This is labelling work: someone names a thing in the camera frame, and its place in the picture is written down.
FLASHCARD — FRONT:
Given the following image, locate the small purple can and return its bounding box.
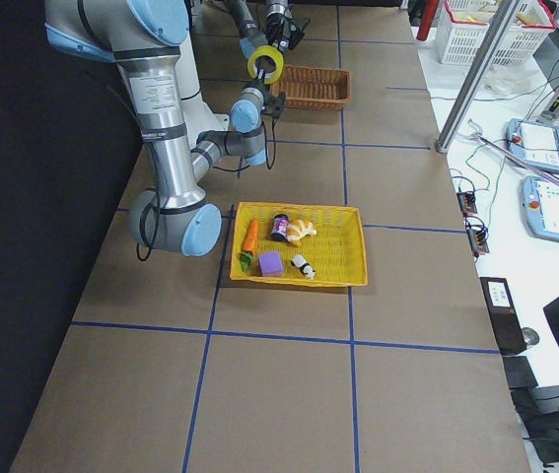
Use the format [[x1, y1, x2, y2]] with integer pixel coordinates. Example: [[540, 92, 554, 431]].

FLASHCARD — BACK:
[[270, 214, 289, 241]]

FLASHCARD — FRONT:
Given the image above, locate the yellow woven basket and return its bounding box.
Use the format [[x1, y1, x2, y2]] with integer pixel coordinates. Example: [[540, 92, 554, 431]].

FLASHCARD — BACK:
[[230, 202, 368, 288]]

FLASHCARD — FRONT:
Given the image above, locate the red cylinder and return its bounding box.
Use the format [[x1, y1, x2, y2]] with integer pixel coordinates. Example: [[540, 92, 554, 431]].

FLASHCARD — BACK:
[[416, 0, 441, 41]]

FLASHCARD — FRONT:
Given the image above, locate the brown wicker basket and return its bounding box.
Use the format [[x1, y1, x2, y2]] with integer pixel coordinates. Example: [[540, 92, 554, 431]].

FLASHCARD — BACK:
[[270, 64, 351, 111]]

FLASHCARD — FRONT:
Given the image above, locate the purple foam cube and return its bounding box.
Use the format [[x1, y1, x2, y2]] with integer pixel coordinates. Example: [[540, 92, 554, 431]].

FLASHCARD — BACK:
[[258, 250, 284, 277]]

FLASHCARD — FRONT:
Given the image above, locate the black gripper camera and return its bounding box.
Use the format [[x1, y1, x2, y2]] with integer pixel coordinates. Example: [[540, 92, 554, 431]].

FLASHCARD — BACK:
[[261, 92, 286, 120]]

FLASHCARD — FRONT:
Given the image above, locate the toy panda figure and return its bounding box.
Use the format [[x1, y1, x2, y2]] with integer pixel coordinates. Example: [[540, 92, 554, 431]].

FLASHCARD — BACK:
[[291, 254, 316, 280]]

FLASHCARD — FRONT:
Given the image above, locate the blue teach pendant far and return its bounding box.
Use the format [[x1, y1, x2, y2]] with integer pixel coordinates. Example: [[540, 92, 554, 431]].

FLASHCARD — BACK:
[[506, 118, 559, 175]]

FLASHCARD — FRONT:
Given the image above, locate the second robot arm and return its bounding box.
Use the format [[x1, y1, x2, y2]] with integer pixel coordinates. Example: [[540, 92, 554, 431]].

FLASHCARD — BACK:
[[224, 0, 311, 58]]

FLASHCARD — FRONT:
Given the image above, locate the aluminium frame post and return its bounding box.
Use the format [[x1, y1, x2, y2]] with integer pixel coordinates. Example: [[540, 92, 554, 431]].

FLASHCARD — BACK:
[[435, 0, 522, 154]]

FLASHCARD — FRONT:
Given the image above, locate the blue teach pendant near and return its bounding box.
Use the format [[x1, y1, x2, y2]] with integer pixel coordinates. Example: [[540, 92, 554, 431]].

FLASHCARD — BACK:
[[521, 175, 559, 242]]

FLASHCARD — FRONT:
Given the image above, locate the blue teach pendant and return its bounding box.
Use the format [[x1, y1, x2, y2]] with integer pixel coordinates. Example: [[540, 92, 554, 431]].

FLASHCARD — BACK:
[[521, 175, 559, 242], [506, 118, 559, 175]]

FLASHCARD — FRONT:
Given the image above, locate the yellow tape roll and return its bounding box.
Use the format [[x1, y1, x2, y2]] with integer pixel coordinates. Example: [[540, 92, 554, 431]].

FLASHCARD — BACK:
[[247, 45, 284, 85]]

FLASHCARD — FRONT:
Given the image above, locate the toy carrot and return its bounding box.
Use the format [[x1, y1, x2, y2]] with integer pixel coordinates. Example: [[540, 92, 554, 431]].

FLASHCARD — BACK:
[[239, 219, 259, 272]]

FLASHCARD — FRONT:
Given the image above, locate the toy croissant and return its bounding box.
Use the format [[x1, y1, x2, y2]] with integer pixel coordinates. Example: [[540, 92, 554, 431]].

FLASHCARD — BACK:
[[286, 219, 317, 247]]

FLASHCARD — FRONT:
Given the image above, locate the white plastic crate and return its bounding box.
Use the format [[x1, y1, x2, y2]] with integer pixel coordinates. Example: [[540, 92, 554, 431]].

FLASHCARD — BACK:
[[435, 1, 557, 67]]

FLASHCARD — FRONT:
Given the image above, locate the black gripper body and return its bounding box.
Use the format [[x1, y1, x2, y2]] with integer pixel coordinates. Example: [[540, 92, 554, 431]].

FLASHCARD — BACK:
[[240, 81, 270, 106]]

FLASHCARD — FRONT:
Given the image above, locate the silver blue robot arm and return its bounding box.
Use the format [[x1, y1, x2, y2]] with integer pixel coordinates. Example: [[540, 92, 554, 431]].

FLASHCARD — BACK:
[[44, 1, 275, 256]]

